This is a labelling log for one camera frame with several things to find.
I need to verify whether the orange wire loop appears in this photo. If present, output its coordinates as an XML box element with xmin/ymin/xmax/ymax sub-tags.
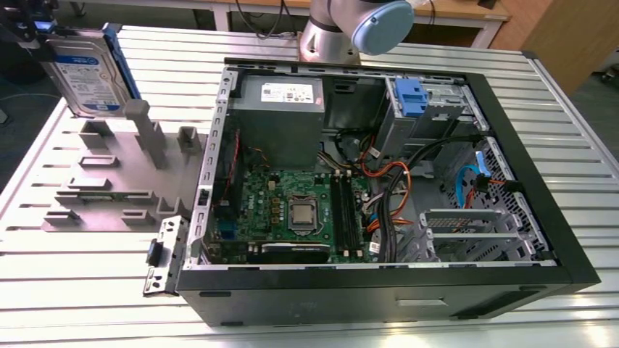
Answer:
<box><xmin>360</xmin><ymin>161</ymin><xmax>414</xmax><ymax>204</ymax></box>

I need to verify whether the orange power wire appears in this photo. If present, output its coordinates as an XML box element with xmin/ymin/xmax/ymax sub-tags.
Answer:
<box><xmin>475</xmin><ymin>175</ymin><xmax>527</xmax><ymax>194</ymax></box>

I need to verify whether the grey parts rack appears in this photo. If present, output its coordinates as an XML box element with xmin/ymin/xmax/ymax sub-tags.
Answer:
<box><xmin>40</xmin><ymin>99</ymin><xmax>212</xmax><ymax>233</ymax></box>

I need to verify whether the grey power supply unit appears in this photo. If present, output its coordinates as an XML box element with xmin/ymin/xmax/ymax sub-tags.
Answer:
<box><xmin>227</xmin><ymin>74</ymin><xmax>326</xmax><ymax>171</ymax></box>

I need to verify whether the metal optical drive cage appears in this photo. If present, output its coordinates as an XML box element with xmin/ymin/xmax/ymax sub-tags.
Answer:
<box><xmin>376</xmin><ymin>75</ymin><xmax>487</xmax><ymax>157</ymax></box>

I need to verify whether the hard disk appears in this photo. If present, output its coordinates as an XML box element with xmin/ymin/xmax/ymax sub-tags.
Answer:
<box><xmin>37</xmin><ymin>22</ymin><xmax>143</xmax><ymax>119</ymax></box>

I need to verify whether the blue data wire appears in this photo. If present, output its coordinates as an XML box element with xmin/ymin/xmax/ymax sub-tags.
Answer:
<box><xmin>455</xmin><ymin>149</ymin><xmax>487</xmax><ymax>210</ymax></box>

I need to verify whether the CPU socket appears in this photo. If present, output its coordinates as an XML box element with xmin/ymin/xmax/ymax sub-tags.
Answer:
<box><xmin>283</xmin><ymin>194</ymin><xmax>326</xmax><ymax>239</ymax></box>

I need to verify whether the black open PC case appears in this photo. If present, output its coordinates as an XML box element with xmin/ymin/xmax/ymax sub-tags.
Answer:
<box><xmin>173</xmin><ymin>56</ymin><xmax>602</xmax><ymax>326</ymax></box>

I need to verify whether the black graphics card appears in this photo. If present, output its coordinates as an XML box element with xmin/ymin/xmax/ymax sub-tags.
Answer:
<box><xmin>246</xmin><ymin>241</ymin><xmax>332</xmax><ymax>265</ymax></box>

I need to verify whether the green motherboard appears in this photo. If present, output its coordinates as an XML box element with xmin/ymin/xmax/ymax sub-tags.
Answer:
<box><xmin>207</xmin><ymin>168</ymin><xmax>383</xmax><ymax>264</ymax></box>

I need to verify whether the black RAM slot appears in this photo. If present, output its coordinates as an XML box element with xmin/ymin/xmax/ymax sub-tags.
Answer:
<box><xmin>342</xmin><ymin>170</ymin><xmax>364</xmax><ymax>258</ymax></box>
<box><xmin>330</xmin><ymin>170</ymin><xmax>350</xmax><ymax>259</ymax></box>

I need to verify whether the green RAM stick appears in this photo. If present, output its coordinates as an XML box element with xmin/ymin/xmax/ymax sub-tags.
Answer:
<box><xmin>79</xmin><ymin>193</ymin><xmax>132</xmax><ymax>202</ymax></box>

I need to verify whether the black cable bundle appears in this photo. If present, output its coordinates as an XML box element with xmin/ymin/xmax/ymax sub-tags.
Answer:
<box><xmin>375</xmin><ymin>166</ymin><xmax>412</xmax><ymax>262</ymax></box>

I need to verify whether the thick black cable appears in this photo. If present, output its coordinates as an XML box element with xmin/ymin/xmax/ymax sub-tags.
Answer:
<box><xmin>406</xmin><ymin>133</ymin><xmax>486</xmax><ymax>164</ymax></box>

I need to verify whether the metal card retainer bracket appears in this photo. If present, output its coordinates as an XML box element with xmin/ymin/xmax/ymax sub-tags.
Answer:
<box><xmin>143</xmin><ymin>214</ymin><xmax>191</xmax><ymax>298</ymax></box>

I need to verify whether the blue drive latch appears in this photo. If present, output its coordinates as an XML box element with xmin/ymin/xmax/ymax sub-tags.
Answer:
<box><xmin>394</xmin><ymin>78</ymin><xmax>431</xmax><ymax>117</ymax></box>

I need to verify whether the silver CPU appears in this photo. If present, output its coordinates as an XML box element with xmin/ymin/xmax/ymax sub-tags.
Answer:
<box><xmin>288</xmin><ymin>202</ymin><xmax>322</xmax><ymax>224</ymax></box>

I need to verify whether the metal disk bay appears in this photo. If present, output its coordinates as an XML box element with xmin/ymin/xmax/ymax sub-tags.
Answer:
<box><xmin>418</xmin><ymin>208</ymin><xmax>555</xmax><ymax>262</ymax></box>

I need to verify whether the wooden cabinet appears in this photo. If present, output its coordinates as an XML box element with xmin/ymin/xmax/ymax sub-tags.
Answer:
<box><xmin>487</xmin><ymin>0</ymin><xmax>619</xmax><ymax>97</ymax></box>

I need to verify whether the wooden desk white frame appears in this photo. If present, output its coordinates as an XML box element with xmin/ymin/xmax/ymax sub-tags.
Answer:
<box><xmin>192</xmin><ymin>0</ymin><xmax>512</xmax><ymax>50</ymax></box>

